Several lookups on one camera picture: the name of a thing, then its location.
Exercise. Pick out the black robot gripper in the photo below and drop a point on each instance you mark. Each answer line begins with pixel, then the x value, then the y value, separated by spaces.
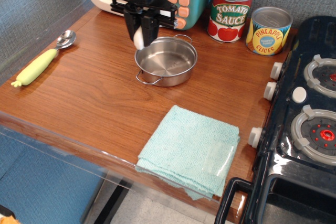
pixel 146 14

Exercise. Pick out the red and white plush mushroom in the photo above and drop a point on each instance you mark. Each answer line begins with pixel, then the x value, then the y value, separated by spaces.
pixel 138 39

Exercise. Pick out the small steel pot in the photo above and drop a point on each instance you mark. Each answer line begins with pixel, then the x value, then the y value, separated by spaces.
pixel 167 61

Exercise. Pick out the tomato sauce can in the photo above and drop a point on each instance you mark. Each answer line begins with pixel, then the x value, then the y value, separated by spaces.
pixel 227 19

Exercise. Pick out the pineapple slices can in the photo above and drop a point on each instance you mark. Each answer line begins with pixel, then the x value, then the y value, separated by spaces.
pixel 268 30

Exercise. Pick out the light blue folded cloth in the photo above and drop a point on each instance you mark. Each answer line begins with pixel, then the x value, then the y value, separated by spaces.
pixel 191 151

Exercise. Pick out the black toy stove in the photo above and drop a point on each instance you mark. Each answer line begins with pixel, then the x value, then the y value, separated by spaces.
pixel 294 169

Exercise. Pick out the spoon with green handle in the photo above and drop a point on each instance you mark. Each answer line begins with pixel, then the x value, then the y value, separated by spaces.
pixel 38 65

